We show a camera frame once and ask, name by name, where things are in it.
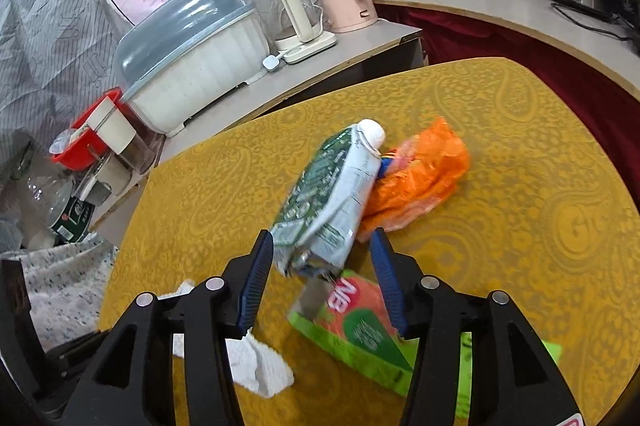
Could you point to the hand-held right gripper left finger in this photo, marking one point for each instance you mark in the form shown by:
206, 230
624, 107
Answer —
257, 276

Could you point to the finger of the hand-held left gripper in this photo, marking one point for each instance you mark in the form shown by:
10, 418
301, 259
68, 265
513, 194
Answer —
20, 326

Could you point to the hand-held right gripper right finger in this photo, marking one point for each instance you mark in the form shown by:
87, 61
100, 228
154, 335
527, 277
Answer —
387, 281

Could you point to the crushed green and white carton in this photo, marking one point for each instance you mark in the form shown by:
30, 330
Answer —
325, 206

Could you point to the pale floral cloth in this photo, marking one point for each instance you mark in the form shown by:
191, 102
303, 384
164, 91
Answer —
65, 291

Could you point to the green snack packet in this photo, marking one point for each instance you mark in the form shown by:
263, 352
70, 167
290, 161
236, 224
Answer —
360, 331

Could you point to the white crumpled tissue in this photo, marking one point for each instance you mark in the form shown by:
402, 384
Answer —
260, 366

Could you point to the orange snack wrapper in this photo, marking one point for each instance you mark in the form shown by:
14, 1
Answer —
425, 176

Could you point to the yellow patterned tablecloth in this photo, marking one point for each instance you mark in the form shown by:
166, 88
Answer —
500, 231

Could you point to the clear plastic container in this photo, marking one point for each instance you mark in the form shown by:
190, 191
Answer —
107, 181

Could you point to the red plastic basket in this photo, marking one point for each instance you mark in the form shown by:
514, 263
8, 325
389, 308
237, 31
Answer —
80, 148

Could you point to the white dish box with lid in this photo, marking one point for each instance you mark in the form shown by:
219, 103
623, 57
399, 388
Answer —
200, 85

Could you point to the glass jar with white lid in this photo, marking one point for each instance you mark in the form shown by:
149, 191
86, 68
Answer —
120, 130

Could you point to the white power plug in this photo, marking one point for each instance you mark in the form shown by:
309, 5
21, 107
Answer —
272, 63

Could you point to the red cloth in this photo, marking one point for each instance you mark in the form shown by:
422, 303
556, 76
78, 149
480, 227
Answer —
500, 50

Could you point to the grey striped cloth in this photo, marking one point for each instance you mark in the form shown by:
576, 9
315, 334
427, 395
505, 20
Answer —
50, 45

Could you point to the curved white counter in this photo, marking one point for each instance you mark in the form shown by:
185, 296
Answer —
500, 13

